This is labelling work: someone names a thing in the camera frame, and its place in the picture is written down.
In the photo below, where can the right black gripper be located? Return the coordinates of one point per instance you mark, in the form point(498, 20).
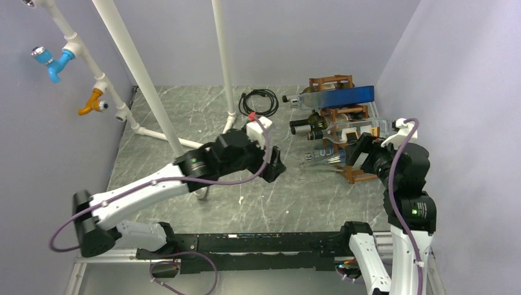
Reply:
point(368, 142)

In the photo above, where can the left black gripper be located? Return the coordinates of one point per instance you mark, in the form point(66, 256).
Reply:
point(276, 166)

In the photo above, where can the blue clear bottle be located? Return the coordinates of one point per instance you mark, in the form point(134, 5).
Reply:
point(325, 154)

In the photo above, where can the clear square liquor bottle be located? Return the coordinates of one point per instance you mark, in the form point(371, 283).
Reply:
point(345, 131)

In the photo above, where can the green wine bottle silver neck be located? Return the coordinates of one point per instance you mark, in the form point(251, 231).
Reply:
point(299, 130)

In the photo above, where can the dark wine bottle cream label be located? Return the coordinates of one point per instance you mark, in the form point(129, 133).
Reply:
point(319, 121)

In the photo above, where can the tall blue liquid bottle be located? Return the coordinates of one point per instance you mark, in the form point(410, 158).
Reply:
point(334, 98)

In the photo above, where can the dark green wine bottle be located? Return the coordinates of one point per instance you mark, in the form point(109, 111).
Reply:
point(293, 98)

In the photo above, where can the tall clear glass bottle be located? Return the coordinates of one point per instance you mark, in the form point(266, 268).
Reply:
point(335, 165)

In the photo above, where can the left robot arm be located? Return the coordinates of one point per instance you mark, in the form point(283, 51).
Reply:
point(101, 219)

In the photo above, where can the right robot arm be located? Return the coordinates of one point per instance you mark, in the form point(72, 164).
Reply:
point(411, 214)

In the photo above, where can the brown wooden wine rack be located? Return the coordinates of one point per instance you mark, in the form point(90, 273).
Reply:
point(356, 111)

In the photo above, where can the orange plastic faucet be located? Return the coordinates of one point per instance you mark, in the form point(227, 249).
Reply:
point(94, 103)

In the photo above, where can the blue plastic faucet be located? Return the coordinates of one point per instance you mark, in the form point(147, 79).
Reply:
point(54, 65)

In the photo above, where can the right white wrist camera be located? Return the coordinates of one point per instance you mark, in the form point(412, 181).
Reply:
point(406, 132)

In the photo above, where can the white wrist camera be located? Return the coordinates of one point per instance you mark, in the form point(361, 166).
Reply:
point(406, 132)
point(256, 128)

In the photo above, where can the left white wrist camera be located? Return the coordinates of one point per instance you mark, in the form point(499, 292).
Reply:
point(256, 128)

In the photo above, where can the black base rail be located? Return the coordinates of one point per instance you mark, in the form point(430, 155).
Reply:
point(320, 251)

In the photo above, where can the white PVC pipe frame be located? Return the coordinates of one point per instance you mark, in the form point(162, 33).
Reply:
point(124, 43)

